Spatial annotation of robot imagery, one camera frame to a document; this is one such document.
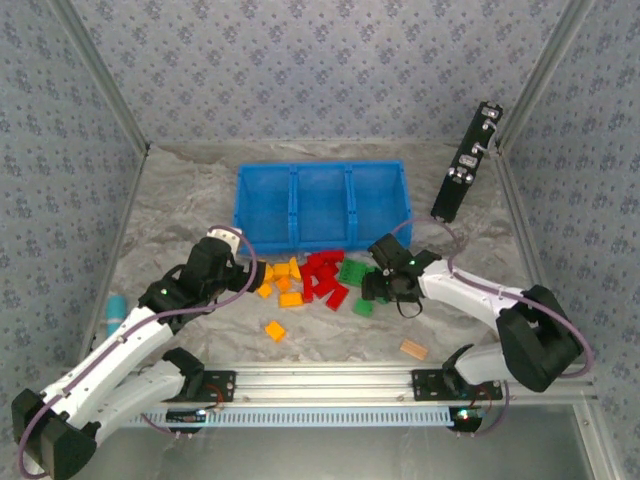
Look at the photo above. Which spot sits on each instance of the yellow sloped lego brick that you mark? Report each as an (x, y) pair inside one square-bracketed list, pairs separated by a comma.
[(295, 270)]

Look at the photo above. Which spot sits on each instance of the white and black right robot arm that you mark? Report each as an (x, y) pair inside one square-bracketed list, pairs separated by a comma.
[(465, 290)]

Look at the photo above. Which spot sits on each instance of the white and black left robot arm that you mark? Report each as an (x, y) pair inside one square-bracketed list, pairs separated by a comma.
[(107, 360)]

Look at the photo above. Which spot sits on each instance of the small wooden block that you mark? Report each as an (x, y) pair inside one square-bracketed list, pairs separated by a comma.
[(414, 349)]

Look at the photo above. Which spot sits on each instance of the black panel with metal latches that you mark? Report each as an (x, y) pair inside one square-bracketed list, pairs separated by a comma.
[(450, 200)]

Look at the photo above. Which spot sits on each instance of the teal cylindrical tool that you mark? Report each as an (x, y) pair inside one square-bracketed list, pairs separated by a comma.
[(115, 307)]

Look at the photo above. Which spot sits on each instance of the small circuit board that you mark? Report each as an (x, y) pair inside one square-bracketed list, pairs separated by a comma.
[(465, 416), (185, 416)]

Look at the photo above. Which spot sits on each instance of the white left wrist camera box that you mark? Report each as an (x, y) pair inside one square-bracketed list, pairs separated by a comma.
[(231, 242)]

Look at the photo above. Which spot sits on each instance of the aluminium table side rail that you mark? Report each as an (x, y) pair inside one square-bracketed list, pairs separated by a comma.
[(522, 225), (118, 250)]

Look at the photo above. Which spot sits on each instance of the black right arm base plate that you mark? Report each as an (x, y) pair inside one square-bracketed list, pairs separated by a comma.
[(427, 384)]

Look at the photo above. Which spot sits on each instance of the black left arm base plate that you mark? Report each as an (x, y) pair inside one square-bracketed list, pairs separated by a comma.
[(220, 385)]

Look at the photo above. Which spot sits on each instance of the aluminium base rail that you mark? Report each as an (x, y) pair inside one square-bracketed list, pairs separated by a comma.
[(320, 382)]

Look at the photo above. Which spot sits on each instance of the aluminium frame post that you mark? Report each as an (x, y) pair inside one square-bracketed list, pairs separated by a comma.
[(547, 70), (102, 75)]

